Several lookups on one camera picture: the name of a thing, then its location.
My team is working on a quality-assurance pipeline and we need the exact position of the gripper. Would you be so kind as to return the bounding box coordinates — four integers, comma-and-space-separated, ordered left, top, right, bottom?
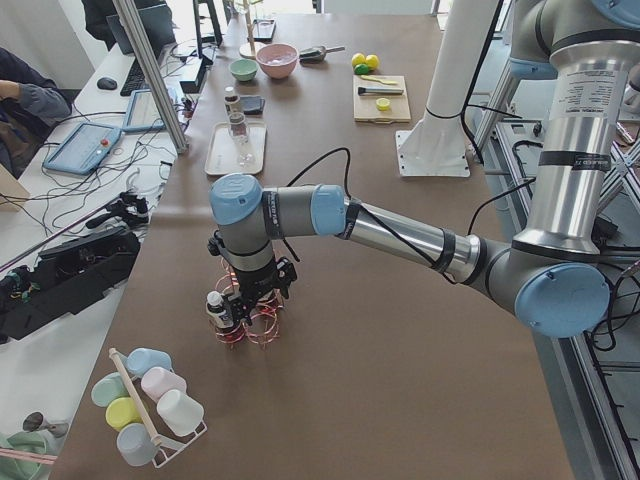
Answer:
223, 262, 278, 328

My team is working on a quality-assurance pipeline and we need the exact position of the copper wire bottle basket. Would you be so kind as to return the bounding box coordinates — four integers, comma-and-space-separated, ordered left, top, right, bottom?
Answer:
207, 260, 284, 349

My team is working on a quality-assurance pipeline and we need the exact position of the tea bottle carried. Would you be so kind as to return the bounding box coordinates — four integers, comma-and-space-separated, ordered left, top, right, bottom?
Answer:
224, 86, 243, 119

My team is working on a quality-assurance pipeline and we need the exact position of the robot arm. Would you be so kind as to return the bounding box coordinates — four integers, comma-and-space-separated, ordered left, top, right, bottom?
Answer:
200, 59, 611, 344

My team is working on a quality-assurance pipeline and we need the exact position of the tea bottle in basket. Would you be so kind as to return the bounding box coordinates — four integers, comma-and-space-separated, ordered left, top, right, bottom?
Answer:
206, 290, 236, 333

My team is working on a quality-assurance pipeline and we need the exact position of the pastel pink cup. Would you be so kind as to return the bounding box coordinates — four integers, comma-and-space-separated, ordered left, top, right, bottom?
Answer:
140, 366, 187, 402

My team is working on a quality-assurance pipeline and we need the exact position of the pastel blue cup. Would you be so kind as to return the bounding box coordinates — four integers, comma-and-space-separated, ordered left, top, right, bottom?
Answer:
125, 347, 173, 378

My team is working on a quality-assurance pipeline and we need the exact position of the white cup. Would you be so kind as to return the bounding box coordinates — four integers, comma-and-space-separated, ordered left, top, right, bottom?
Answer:
156, 389, 204, 437

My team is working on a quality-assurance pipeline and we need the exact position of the cream rectangular tray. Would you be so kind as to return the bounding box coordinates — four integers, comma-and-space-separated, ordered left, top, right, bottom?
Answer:
204, 120, 267, 176

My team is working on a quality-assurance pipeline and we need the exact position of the pastel green cup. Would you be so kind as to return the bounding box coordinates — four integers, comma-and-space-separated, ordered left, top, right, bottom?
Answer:
91, 372, 129, 408

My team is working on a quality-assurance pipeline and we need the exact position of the pastel yellow cup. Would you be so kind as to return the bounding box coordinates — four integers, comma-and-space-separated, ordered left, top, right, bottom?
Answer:
105, 396, 142, 432

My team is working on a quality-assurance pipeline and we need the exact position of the white cup rack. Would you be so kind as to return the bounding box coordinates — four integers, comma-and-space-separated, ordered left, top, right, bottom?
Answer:
109, 348, 207, 469

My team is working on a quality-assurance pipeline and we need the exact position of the black case on desk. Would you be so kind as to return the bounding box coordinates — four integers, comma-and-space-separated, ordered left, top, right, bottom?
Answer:
1, 226, 140, 340

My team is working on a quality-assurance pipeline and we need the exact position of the grey blue cup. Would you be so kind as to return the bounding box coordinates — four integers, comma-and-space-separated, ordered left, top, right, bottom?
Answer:
116, 423, 159, 467

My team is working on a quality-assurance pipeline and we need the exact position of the upright wine glass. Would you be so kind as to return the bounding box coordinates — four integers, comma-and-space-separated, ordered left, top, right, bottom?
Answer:
228, 111, 254, 167

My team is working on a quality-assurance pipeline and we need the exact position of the grey folded cloth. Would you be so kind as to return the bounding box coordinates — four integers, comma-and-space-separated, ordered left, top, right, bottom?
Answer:
240, 95, 266, 115

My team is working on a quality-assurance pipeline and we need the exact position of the blue teach pendant far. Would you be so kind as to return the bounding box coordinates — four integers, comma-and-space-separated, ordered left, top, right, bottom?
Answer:
122, 89, 165, 133

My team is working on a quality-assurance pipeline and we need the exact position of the blue teach pendant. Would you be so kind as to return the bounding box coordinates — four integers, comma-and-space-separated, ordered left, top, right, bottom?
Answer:
122, 89, 165, 133
43, 122, 122, 175

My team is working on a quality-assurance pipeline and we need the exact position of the blue teach pendant near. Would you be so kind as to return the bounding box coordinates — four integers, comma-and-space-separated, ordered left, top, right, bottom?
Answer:
43, 122, 122, 175

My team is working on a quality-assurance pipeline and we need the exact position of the mint green bowl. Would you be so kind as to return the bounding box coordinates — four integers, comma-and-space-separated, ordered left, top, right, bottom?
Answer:
229, 58, 258, 82

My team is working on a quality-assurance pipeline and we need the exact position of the half lemon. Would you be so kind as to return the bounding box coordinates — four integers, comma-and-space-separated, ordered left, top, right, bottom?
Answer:
375, 98, 391, 111

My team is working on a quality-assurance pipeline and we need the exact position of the steel muddler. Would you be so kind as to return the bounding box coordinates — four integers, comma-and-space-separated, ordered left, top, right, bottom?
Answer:
357, 86, 404, 96

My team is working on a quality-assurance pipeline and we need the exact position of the pink bowl of ice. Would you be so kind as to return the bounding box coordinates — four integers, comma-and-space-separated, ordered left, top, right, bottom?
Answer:
256, 43, 299, 79

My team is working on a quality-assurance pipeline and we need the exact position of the black keyboard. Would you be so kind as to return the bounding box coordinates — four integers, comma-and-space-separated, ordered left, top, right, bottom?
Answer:
119, 60, 147, 97

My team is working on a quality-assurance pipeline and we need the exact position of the wooden cutting board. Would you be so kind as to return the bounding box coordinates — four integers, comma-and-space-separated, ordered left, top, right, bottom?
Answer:
353, 75, 411, 123

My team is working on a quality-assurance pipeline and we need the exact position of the wooden mug tree stand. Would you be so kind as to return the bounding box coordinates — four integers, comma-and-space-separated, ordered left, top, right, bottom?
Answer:
239, 0, 265, 59

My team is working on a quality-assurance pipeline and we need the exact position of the steel ice scoop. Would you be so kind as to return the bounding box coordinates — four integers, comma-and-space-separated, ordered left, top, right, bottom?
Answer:
299, 45, 346, 64

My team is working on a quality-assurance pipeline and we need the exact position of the yellow plastic knife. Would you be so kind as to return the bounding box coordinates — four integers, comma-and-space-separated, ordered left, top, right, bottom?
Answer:
359, 75, 398, 85

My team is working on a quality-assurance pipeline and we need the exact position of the computer mouse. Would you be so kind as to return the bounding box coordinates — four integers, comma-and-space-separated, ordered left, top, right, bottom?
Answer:
96, 77, 118, 91

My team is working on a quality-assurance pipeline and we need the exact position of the yellow lemon left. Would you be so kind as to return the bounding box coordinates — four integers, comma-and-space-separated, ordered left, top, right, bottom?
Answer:
351, 52, 367, 69

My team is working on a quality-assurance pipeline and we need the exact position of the black framed glass tray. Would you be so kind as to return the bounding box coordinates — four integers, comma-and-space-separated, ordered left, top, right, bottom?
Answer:
252, 19, 276, 43

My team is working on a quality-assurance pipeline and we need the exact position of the person at desk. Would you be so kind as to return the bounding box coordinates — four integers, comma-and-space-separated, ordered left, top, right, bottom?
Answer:
1, 48, 71, 179

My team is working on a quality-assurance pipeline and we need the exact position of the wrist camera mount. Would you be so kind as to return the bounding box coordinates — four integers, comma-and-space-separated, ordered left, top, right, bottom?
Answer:
207, 230, 297, 299

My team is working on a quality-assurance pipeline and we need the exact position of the aluminium frame post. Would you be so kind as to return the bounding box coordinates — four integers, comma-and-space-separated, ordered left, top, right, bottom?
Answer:
113, 0, 188, 155

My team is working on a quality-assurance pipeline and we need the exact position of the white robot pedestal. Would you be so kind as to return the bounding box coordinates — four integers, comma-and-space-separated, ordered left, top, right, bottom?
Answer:
396, 0, 502, 178

